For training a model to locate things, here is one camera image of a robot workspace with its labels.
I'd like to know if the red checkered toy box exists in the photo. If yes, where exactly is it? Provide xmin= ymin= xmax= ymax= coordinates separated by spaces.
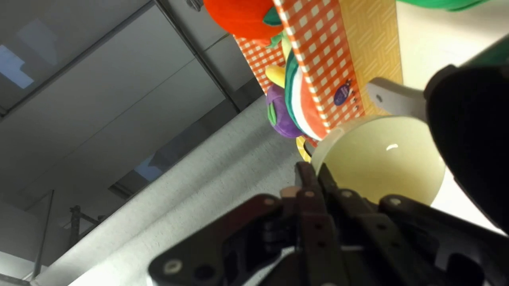
xmin=232 ymin=0 xmax=404 ymax=134

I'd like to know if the black pan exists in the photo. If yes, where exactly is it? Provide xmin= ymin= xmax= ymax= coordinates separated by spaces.
xmin=366 ymin=34 xmax=509 ymax=235

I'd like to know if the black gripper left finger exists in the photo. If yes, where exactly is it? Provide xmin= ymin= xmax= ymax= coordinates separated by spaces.
xmin=148 ymin=161 xmax=340 ymax=286

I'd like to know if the glossy red orange toy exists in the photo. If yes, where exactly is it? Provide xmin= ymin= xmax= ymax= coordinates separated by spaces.
xmin=203 ymin=0 xmax=284 ymax=43

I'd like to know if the purple toy vegetable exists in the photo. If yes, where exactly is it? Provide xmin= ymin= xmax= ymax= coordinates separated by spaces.
xmin=264 ymin=84 xmax=304 ymax=140

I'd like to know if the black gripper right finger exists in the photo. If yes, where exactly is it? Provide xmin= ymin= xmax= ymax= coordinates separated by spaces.
xmin=316 ymin=162 xmax=509 ymax=286

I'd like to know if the yellow toy ring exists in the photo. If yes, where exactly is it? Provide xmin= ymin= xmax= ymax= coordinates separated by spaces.
xmin=294 ymin=135 xmax=315 ymax=166

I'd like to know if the green round toy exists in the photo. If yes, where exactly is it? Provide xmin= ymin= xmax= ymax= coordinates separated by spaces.
xmin=397 ymin=0 xmax=490 ymax=13

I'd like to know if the yellow toy fruit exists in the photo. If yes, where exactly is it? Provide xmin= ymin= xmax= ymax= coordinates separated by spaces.
xmin=264 ymin=62 xmax=291 ymax=89

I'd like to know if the toy watermelon slice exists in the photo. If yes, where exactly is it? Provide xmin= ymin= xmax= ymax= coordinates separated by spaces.
xmin=283 ymin=53 xmax=331 ymax=142

